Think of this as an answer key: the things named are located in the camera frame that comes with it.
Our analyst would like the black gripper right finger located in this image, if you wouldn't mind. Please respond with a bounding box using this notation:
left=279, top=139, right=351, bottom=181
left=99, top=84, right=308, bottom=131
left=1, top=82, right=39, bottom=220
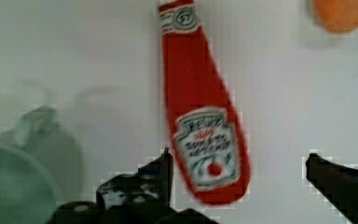
left=305, top=153, right=358, bottom=224

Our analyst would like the green metal cup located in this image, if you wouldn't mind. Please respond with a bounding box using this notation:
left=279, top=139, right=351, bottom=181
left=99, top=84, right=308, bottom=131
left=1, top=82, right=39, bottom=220
left=0, top=106, right=83, bottom=224

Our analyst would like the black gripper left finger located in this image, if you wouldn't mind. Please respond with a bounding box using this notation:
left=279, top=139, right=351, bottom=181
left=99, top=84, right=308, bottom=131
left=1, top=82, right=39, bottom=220
left=96, top=147, right=174, bottom=218

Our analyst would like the red ketchup bottle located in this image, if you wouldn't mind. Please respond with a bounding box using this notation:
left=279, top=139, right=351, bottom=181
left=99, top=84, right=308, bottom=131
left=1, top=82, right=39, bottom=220
left=158, top=0, right=251, bottom=205

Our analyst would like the orange fruit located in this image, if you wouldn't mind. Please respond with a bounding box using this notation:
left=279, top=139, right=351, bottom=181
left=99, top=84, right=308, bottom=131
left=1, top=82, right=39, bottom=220
left=311, top=0, right=358, bottom=34

